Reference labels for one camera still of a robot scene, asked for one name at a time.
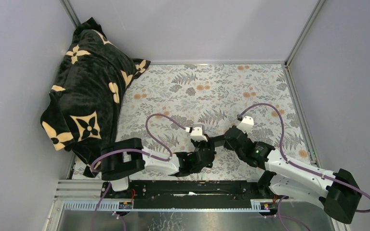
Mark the black paper box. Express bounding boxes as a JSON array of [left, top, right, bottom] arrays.
[[207, 135, 225, 150]]

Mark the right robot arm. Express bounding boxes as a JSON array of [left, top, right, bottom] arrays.
[[224, 126, 361, 224]]

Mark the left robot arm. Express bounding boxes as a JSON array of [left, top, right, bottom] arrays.
[[99, 138, 216, 198]]

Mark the floral tablecloth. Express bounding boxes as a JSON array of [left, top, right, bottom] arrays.
[[71, 63, 316, 181]]

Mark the black floral blanket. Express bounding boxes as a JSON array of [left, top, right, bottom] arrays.
[[40, 18, 151, 178]]

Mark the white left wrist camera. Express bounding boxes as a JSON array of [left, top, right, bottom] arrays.
[[190, 125, 208, 141]]

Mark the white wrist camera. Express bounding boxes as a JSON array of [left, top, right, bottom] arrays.
[[237, 115, 254, 127], [190, 125, 208, 141]]

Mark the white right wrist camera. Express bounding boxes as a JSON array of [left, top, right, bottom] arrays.
[[237, 115, 254, 127]]

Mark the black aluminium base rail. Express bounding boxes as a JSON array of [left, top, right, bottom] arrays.
[[56, 179, 340, 211]]

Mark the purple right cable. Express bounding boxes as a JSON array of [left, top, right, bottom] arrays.
[[236, 103, 370, 231]]

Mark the purple cable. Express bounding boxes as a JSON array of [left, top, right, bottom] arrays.
[[89, 114, 195, 231], [236, 103, 370, 231]]

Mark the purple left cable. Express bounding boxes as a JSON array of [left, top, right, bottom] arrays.
[[89, 114, 195, 231]]

